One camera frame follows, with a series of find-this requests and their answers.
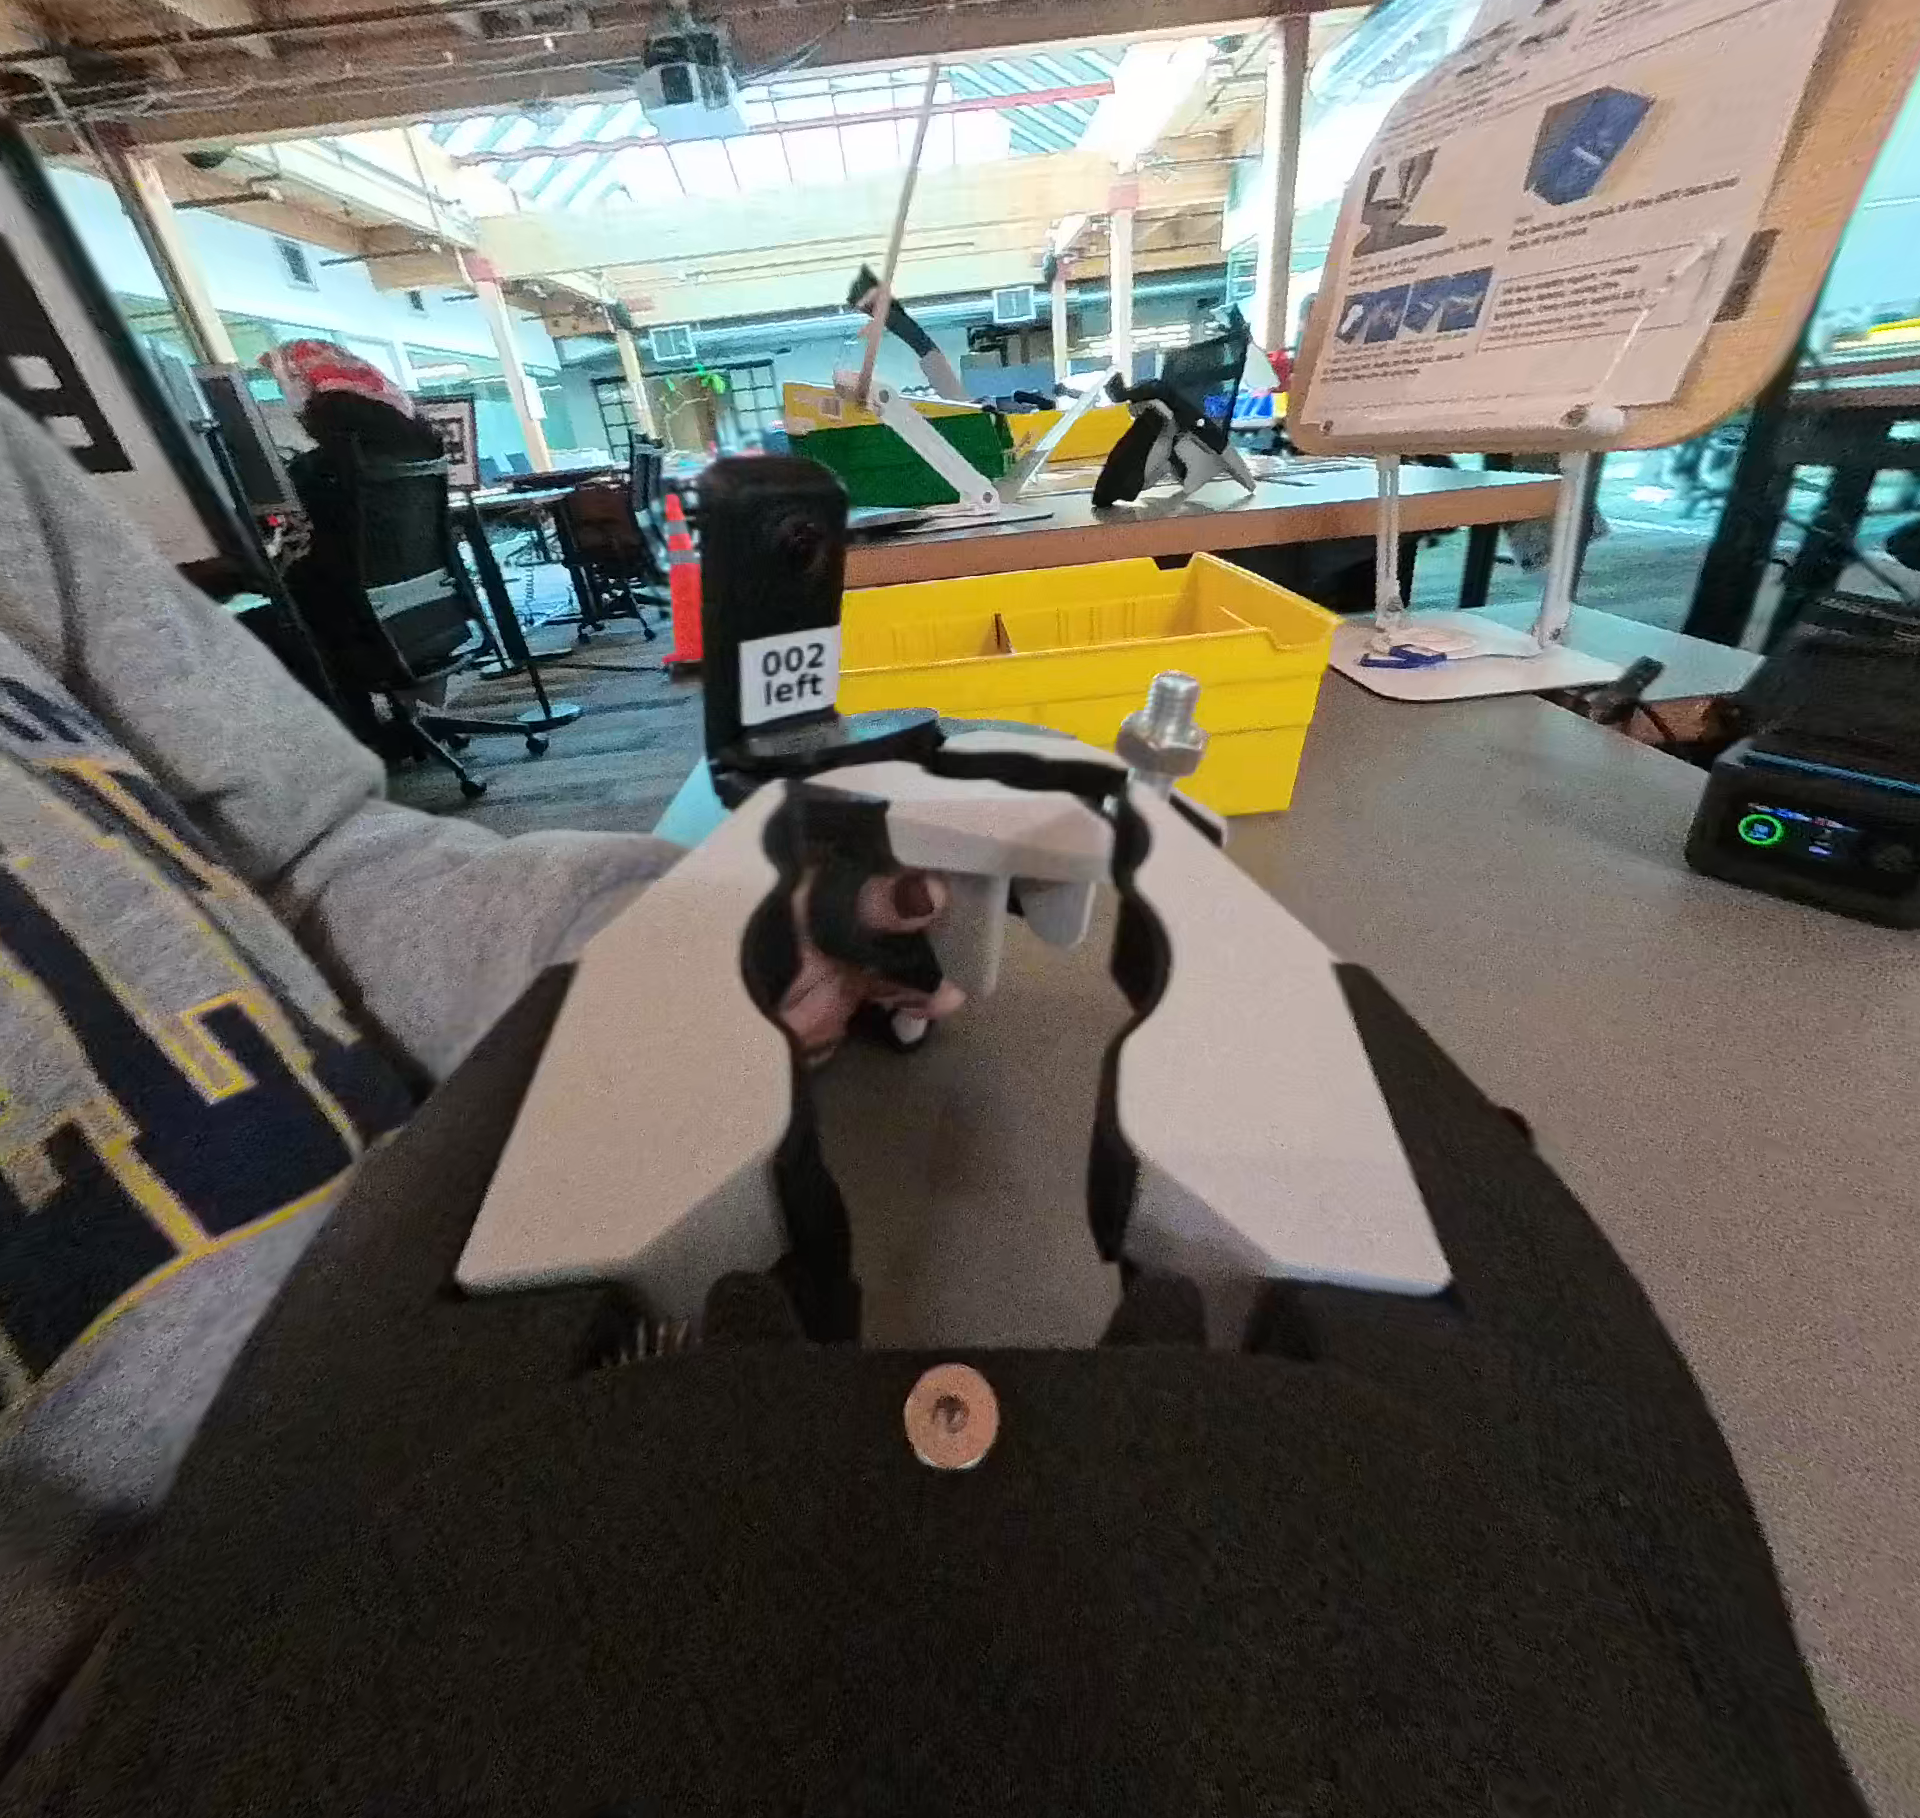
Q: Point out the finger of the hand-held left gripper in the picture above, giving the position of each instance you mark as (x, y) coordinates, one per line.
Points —
(1035, 757)
(990, 837)

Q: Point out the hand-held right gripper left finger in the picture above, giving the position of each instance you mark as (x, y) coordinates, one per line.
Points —
(645, 1099)

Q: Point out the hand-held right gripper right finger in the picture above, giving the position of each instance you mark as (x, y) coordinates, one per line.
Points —
(1276, 1099)

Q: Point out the silver hex nut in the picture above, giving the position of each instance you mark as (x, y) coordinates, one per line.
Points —
(1158, 742)

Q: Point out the silver hex bolt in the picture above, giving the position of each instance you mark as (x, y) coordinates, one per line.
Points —
(1173, 694)

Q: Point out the person's left forearm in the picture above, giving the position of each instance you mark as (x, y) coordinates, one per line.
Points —
(451, 889)

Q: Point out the person's left hand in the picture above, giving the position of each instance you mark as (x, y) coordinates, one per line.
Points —
(848, 984)

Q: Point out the yellow plastic bin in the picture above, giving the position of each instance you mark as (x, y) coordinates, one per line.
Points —
(1081, 709)

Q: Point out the orange traffic cone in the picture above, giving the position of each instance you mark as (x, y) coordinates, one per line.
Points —
(685, 603)

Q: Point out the green yellow bin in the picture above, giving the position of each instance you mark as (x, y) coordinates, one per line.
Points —
(901, 462)

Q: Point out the white articulated stand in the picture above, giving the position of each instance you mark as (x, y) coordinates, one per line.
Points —
(931, 447)

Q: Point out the long grey table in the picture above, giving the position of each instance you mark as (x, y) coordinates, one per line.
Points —
(1201, 519)

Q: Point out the black white device on stand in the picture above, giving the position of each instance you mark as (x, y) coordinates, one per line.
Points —
(1172, 452)

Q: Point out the black office chair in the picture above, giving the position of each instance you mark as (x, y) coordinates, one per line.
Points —
(391, 603)

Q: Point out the white board stand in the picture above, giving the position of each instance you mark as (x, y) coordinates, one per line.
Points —
(1500, 662)

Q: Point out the person's grey printed sweatshirt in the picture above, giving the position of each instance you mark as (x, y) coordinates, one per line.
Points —
(150, 1099)

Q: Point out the black power station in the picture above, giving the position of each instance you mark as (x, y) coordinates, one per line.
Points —
(1802, 857)

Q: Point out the black white marker board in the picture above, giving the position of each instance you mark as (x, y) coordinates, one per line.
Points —
(59, 349)

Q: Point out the black framed table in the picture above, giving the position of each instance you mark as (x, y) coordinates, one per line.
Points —
(1740, 498)

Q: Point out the instruction board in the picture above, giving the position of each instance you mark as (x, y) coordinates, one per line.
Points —
(1575, 169)

